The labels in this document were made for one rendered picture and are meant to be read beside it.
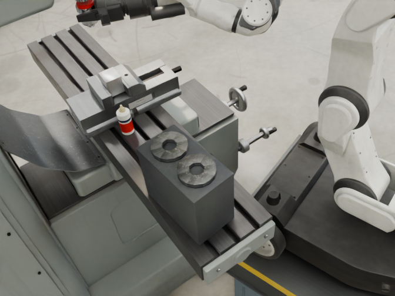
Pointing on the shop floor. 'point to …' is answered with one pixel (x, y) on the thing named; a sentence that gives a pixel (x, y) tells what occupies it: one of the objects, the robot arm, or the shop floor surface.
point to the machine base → (147, 273)
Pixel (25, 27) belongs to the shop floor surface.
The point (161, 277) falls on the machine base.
